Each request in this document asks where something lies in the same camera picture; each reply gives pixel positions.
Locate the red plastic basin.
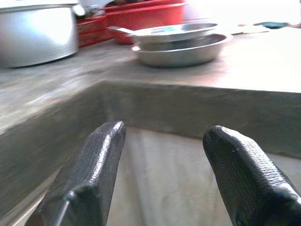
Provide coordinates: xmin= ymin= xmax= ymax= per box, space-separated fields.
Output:
xmin=100 ymin=0 xmax=189 ymax=45

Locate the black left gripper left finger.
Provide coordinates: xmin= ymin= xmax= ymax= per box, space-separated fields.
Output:
xmin=24 ymin=121 xmax=127 ymax=226

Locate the deep steel dish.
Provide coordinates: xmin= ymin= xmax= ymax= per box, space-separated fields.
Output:
xmin=131 ymin=33 xmax=234 ymax=68

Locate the dark green sponge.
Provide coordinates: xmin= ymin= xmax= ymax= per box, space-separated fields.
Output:
xmin=255 ymin=21 xmax=293 ymax=29

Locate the large silver pot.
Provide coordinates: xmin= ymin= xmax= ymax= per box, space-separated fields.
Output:
xmin=0 ymin=2 xmax=79 ymax=69

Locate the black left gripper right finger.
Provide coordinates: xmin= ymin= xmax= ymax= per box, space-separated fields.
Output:
xmin=202 ymin=125 xmax=301 ymax=226

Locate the red plastic crate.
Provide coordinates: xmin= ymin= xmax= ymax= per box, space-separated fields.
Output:
xmin=76 ymin=16 xmax=108 ymax=48

